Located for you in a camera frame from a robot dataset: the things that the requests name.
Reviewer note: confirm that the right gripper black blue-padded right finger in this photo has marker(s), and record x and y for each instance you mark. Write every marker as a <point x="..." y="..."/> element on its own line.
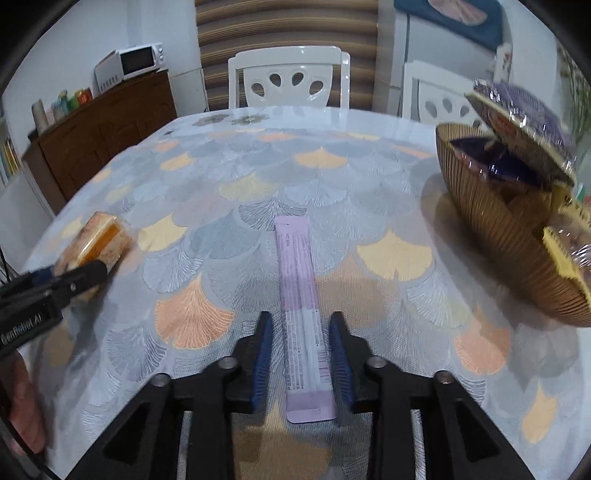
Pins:
<point x="460" y="440"/>

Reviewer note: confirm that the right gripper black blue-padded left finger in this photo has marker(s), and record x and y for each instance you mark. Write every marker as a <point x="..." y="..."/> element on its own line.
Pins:
<point x="143" y="440"/>

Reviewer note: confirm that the orange layered cake pack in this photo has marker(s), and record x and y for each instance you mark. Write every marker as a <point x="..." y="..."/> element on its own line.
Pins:
<point x="100" y="244"/>

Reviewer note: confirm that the lilac stick sachet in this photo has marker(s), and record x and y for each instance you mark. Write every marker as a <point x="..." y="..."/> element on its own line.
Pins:
<point x="310" y="397"/>

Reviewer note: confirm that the yellow snack packet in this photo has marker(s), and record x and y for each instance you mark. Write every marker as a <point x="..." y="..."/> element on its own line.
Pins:
<point x="567" y="240"/>

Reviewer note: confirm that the purple snack packet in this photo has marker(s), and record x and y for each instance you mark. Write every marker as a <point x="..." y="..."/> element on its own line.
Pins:
<point x="530" y="129"/>

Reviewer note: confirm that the person's left hand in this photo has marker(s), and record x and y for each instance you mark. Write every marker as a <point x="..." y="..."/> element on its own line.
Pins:
<point x="25" y="414"/>

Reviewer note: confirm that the dark wooden cabinet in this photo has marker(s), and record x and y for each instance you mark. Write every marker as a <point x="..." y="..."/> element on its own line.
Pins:
<point x="67" y="155"/>

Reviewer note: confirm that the patterned fan-print tablecloth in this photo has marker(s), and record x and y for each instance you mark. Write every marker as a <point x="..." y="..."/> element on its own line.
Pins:
<point x="300" y="212"/>

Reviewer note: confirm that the amber ribbed glass bowl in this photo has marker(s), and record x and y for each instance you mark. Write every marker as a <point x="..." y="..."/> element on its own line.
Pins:
<point x="518" y="254"/>

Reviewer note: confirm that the white microwave oven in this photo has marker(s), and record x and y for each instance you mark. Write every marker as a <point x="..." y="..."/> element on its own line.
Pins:
<point x="124" y="64"/>

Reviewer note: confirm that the blue snack bag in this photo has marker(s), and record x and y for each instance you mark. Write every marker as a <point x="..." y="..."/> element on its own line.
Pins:
<point x="495" y="161"/>

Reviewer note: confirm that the striped brown window blind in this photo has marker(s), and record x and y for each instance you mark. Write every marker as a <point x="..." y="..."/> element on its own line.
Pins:
<point x="227" y="27"/>

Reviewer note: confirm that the white dining chair far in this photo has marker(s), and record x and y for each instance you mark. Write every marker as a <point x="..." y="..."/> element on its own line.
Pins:
<point x="433" y="95"/>

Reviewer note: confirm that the white dining chair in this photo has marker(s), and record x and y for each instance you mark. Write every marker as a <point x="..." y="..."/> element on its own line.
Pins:
<point x="433" y="95"/>
<point x="289" y="76"/>

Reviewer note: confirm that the white dining chair near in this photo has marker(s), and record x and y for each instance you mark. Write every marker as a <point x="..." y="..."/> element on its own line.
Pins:
<point x="289" y="76"/>

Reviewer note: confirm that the glass vase with flowers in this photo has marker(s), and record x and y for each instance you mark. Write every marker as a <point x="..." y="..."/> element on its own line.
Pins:
<point x="579" y="95"/>

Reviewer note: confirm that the white refrigerator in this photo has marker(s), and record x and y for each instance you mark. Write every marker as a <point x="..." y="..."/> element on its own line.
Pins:
<point x="416" y="39"/>

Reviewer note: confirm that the blue fridge dust cover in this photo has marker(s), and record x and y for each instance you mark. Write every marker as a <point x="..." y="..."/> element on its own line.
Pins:
<point x="479" y="21"/>

